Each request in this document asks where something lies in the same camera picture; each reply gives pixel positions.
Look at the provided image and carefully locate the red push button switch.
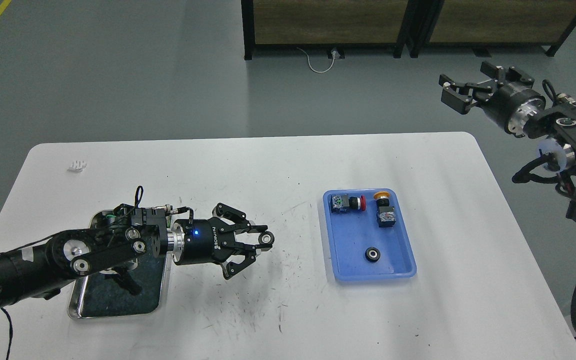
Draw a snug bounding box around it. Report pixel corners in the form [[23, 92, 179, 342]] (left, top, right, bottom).
[[329, 193, 367, 214]]

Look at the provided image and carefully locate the small white plastic clip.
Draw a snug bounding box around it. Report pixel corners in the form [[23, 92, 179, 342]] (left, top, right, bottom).
[[67, 160, 87, 173]]

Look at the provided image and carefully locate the white cable on floor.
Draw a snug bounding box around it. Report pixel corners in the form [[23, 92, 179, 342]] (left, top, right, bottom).
[[296, 46, 341, 74]]

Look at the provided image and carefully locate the silver metal tray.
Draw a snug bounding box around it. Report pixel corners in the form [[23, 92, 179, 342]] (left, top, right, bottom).
[[63, 203, 173, 319]]

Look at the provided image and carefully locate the black gear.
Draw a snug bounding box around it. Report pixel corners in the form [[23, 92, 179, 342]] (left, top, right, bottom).
[[258, 231, 275, 246], [365, 246, 381, 263]]

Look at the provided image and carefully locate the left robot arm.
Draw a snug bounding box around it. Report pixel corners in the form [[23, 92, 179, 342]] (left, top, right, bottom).
[[0, 186, 275, 319]]

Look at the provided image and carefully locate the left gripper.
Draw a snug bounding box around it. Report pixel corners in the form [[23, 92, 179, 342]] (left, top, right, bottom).
[[170, 202, 269, 281]]

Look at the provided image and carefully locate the black frame wooden cabinet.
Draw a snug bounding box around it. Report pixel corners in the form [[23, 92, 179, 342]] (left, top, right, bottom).
[[240, 0, 419, 60]]

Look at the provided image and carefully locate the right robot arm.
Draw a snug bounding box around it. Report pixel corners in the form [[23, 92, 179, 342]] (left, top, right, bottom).
[[438, 61, 576, 223]]

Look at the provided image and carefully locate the blue plastic tray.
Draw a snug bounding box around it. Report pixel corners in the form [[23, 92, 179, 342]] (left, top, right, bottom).
[[322, 187, 418, 282]]

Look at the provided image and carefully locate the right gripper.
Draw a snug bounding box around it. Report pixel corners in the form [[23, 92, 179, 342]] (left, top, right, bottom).
[[438, 61, 546, 136]]

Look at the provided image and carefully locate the yellow push button switch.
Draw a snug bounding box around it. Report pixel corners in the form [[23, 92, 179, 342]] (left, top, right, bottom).
[[373, 191, 397, 228]]

